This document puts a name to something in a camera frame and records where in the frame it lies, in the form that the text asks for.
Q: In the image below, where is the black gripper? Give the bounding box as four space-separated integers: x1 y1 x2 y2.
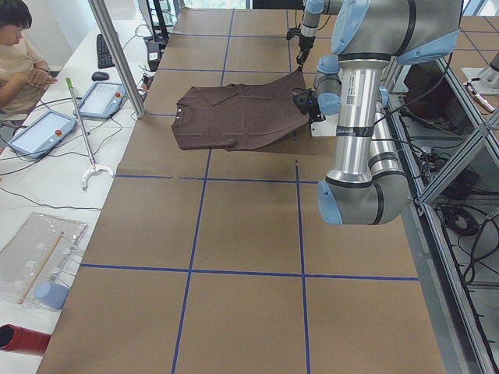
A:
292 89 326 123
286 26 314 70

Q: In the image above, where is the dark brown t-shirt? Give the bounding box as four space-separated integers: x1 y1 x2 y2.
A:
172 70 308 151

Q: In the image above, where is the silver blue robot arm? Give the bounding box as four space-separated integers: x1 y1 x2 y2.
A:
286 0 343 70
297 1 462 225

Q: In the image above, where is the black box white label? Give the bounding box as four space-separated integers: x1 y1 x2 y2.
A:
146 41 161 72

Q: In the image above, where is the black keyboard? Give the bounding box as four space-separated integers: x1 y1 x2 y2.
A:
96 34 115 69

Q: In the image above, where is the far blue teach pendant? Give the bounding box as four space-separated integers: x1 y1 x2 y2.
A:
78 82 127 120

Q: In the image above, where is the blue teach pendant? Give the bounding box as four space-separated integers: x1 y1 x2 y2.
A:
8 111 77 159
78 82 127 120

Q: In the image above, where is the black computer mouse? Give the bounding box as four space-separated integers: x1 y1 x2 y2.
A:
91 71 110 82

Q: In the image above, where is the reacher grabber stick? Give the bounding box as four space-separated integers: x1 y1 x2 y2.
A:
65 77 114 191

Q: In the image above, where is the near blue teach pendant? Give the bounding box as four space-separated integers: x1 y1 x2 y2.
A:
8 111 77 159

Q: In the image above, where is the seated person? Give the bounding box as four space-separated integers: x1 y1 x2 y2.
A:
1 0 57 115

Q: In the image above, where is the blue cap cylinder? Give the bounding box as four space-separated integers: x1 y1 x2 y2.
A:
34 281 69 310

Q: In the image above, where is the wooden stick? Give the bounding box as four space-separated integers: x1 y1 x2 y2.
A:
17 231 64 305

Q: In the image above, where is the red cylinder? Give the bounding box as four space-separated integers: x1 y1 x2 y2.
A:
1 324 51 356

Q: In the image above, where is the aluminium frame post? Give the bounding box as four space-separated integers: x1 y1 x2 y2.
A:
88 0 146 118

